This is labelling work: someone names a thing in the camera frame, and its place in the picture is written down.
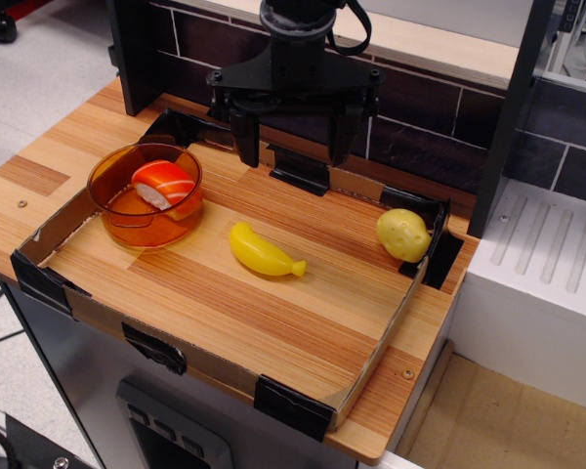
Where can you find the black caster wheel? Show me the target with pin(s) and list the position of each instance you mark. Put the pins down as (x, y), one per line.
(8, 29)

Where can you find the black vertical post right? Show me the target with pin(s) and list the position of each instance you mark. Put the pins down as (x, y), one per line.
(492, 180)

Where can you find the yellow toy potato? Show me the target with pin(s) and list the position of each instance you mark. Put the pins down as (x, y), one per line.
(403, 234)

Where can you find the white toy sink drainer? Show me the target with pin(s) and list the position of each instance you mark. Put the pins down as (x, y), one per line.
(521, 310)

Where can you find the yellow toy banana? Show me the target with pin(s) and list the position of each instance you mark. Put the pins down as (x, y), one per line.
(260, 255)

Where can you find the grey oven control panel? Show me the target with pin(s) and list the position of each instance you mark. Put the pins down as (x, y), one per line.
(165, 438)

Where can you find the orange transparent plastic pot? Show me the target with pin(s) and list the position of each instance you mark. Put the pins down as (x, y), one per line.
(128, 219)

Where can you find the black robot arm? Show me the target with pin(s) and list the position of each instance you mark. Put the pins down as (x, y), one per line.
(306, 21)

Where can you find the black vertical post left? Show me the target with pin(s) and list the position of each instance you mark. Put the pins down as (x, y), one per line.
(139, 29)

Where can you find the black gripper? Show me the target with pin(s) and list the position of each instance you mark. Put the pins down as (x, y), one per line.
(296, 78)

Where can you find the black vertical post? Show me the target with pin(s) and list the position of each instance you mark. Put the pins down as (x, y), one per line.
(492, 180)
(139, 29)

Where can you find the cardboard fence with black tape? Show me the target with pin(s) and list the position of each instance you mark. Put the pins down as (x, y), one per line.
(353, 332)

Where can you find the orange salmon sushi toy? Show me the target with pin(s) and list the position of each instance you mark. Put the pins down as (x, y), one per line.
(169, 188)

